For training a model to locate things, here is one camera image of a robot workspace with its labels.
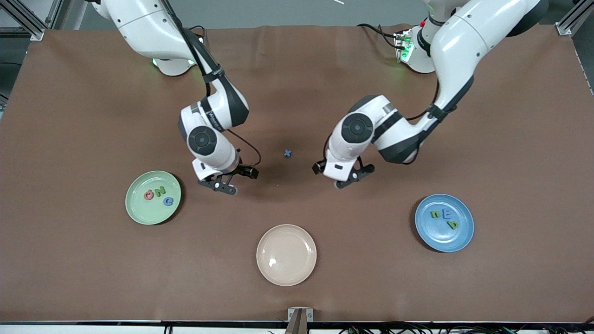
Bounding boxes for beige plastic plate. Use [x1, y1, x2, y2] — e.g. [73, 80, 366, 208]
[256, 224, 317, 287]

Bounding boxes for brown table cover cloth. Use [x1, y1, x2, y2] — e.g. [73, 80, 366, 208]
[0, 24, 594, 324]

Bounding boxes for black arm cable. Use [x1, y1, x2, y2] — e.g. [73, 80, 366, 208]
[160, 0, 262, 167]
[411, 79, 441, 121]

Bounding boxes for green plastic plate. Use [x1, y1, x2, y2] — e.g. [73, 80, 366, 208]
[125, 170, 182, 226]

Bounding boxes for brown tapered post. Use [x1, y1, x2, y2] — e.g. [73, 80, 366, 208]
[284, 309, 310, 334]

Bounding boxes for tangled floor cables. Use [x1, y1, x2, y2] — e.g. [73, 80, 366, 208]
[338, 317, 594, 334]

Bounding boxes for aluminium frame profile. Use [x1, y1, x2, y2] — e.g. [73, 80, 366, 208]
[555, 0, 594, 37]
[0, 0, 63, 41]

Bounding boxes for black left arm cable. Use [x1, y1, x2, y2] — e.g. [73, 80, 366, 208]
[411, 79, 441, 121]

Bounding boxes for grey metal bracket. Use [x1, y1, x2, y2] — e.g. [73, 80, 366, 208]
[287, 307, 314, 322]

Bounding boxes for blue plastic plate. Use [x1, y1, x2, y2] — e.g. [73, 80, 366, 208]
[414, 193, 475, 253]

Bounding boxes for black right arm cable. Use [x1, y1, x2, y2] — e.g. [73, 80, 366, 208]
[160, 0, 262, 167]

